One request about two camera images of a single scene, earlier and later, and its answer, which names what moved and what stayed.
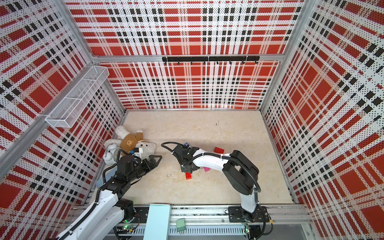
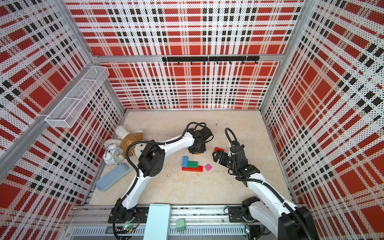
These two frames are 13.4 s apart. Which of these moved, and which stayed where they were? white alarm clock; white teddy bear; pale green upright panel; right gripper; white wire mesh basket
Moved: right gripper
Stayed: white teddy bear; white wire mesh basket; pale green upright panel; white alarm clock
